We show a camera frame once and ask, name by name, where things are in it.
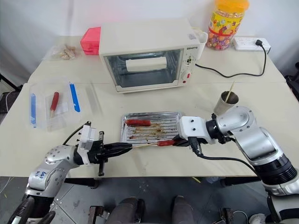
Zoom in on black table frame bar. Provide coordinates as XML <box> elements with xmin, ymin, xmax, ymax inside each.
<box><xmin>220</xmin><ymin>176</ymin><xmax>260</xmax><ymax>188</ymax></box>

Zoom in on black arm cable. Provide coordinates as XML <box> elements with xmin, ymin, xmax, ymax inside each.
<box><xmin>62</xmin><ymin>121</ymin><xmax>92</xmax><ymax>147</ymax></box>
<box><xmin>189</xmin><ymin>137</ymin><xmax>259</xmax><ymax>175</ymax></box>

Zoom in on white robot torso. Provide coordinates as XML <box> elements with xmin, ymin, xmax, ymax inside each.
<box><xmin>263</xmin><ymin>181</ymin><xmax>299</xmax><ymax>224</ymax></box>

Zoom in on black oven power cable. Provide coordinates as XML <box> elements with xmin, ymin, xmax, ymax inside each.
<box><xmin>195</xmin><ymin>39</ymin><xmax>270</xmax><ymax>78</ymax></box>

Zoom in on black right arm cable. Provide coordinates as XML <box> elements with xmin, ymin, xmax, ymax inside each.
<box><xmin>189</xmin><ymin>137</ymin><xmax>259</xmax><ymax>175</ymax></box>

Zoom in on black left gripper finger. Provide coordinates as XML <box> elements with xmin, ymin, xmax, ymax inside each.
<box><xmin>111</xmin><ymin>141</ymin><xmax>134</xmax><ymax>150</ymax></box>
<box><xmin>111</xmin><ymin>147</ymin><xmax>134</xmax><ymax>158</ymax></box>

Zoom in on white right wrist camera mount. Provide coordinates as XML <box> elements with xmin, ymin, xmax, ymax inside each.
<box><xmin>178</xmin><ymin>116</ymin><xmax>217</xmax><ymax>146</ymax></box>

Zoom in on cream toaster oven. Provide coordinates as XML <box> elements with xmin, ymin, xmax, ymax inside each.
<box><xmin>99</xmin><ymin>19</ymin><xmax>204</xmax><ymax>94</ymax></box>

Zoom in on grey paper cup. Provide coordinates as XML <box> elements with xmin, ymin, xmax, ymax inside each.
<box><xmin>213</xmin><ymin>91</ymin><xmax>240</xmax><ymax>116</ymax></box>

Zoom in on red sausage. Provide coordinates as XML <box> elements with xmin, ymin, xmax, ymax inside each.
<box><xmin>157</xmin><ymin>139</ymin><xmax>176</xmax><ymax>148</ymax></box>
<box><xmin>51</xmin><ymin>91</ymin><xmax>60</xmax><ymax>111</ymax></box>
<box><xmin>125</xmin><ymin>119</ymin><xmax>151</xmax><ymax>127</ymax></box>

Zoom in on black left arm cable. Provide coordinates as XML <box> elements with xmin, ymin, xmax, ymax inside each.
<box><xmin>62</xmin><ymin>121</ymin><xmax>92</xmax><ymax>147</ymax></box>

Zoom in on clear bag of snacks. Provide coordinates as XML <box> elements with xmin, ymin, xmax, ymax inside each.
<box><xmin>43</xmin><ymin>43</ymin><xmax>80</xmax><ymax>62</ymax></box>

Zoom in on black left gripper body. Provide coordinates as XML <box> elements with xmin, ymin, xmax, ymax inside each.
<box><xmin>88</xmin><ymin>131</ymin><xmax>113</xmax><ymax>177</ymax></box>

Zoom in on candy jar with orange lid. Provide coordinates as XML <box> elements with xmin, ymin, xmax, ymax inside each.
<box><xmin>207</xmin><ymin>0</ymin><xmax>250</xmax><ymax>51</ymax></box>

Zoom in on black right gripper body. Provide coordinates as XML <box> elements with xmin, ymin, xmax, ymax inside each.
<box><xmin>178</xmin><ymin>135</ymin><xmax>199</xmax><ymax>148</ymax></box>

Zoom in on black hoses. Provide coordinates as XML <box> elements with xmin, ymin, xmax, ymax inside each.
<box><xmin>6</xmin><ymin>196</ymin><xmax>57</xmax><ymax>224</ymax></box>

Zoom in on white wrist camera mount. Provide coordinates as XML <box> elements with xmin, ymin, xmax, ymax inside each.
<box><xmin>78</xmin><ymin>125</ymin><xmax>99</xmax><ymax>164</ymax></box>
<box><xmin>178</xmin><ymin>116</ymin><xmax>217</xmax><ymax>146</ymax></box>

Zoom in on dark rounded shape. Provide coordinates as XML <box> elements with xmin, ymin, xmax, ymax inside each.
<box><xmin>172</xmin><ymin>195</ymin><xmax>199</xmax><ymax>224</ymax></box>
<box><xmin>109</xmin><ymin>197</ymin><xmax>146</xmax><ymax>224</ymax></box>

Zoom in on clear container with blue clips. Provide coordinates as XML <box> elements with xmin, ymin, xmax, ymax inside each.
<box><xmin>28</xmin><ymin>78</ymin><xmax>81</xmax><ymax>132</ymax></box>

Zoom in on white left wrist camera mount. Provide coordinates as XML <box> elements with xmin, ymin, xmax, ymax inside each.
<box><xmin>78</xmin><ymin>125</ymin><xmax>99</xmax><ymax>164</ymax></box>

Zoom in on black equipment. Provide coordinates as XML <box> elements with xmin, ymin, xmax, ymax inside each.
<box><xmin>284</xmin><ymin>61</ymin><xmax>299</xmax><ymax>101</ymax></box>

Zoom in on pink plastic box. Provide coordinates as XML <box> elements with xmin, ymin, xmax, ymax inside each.
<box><xmin>80</xmin><ymin>26</ymin><xmax>102</xmax><ymax>56</ymax></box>

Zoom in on metal baking tray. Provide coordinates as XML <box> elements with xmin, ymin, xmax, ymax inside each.
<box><xmin>120</xmin><ymin>111</ymin><xmax>183</xmax><ymax>144</ymax></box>

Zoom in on white power strip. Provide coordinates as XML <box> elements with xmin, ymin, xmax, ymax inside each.
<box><xmin>234</xmin><ymin>36</ymin><xmax>272</xmax><ymax>54</ymax></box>

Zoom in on clear plastic lid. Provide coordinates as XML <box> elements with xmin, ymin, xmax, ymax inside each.
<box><xmin>79</xmin><ymin>81</ymin><xmax>102</xmax><ymax>113</ymax></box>

